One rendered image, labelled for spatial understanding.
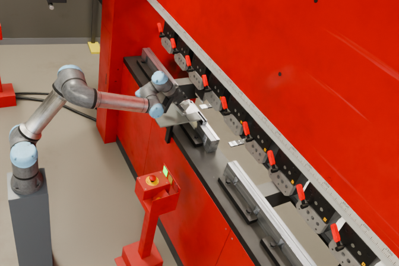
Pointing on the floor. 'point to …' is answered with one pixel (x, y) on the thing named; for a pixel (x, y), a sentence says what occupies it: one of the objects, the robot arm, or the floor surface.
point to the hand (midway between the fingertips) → (181, 109)
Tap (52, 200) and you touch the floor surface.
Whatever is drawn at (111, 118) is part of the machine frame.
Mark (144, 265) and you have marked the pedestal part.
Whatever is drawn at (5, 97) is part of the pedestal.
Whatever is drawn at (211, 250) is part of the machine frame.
